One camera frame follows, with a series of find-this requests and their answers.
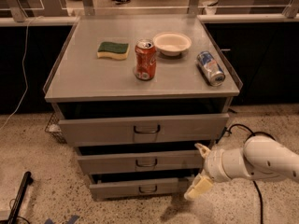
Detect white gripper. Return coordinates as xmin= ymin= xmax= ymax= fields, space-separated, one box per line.
xmin=184 ymin=143 xmax=231 ymax=201

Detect grey drawer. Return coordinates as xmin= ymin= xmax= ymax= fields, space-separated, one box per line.
xmin=59 ymin=113 xmax=229 ymax=147
xmin=78 ymin=150 xmax=204 ymax=175
xmin=90 ymin=176 xmax=193 ymax=200

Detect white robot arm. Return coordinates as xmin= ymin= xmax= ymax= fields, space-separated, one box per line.
xmin=184 ymin=135 xmax=299 ymax=201

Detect grey bottom drawer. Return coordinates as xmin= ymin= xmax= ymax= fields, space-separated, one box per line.
xmin=90 ymin=176 xmax=193 ymax=200

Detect grey top drawer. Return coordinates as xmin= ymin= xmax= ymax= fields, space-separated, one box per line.
xmin=59 ymin=113 xmax=229 ymax=147

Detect grey drawer cabinet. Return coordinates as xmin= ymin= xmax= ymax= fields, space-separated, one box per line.
xmin=45 ymin=14 xmax=242 ymax=188

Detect blue silver can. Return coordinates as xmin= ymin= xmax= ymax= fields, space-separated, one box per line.
xmin=197 ymin=51 xmax=225 ymax=87

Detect white bowl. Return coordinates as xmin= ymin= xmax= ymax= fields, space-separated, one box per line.
xmin=153 ymin=32 xmax=192 ymax=56

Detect red soda can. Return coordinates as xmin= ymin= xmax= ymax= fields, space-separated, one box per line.
xmin=135 ymin=39 xmax=156 ymax=80

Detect blue floor tape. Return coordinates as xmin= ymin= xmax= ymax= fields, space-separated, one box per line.
xmin=43 ymin=215 xmax=79 ymax=224

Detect green yellow sponge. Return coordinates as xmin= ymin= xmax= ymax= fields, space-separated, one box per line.
xmin=97 ymin=41 xmax=130 ymax=60

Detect black bar on floor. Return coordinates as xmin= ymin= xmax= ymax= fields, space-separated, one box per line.
xmin=7 ymin=171 xmax=33 ymax=224

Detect person's right shoe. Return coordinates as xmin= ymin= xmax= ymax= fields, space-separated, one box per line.
xmin=115 ymin=0 xmax=131 ymax=5

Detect black floor cable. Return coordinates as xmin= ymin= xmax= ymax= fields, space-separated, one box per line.
xmin=223 ymin=123 xmax=277 ymax=224

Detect wire basket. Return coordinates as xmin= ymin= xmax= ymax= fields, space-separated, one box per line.
xmin=45 ymin=113 xmax=66 ymax=144

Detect white cable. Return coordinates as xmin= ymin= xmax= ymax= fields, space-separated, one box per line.
xmin=0 ymin=16 xmax=43 ymax=132

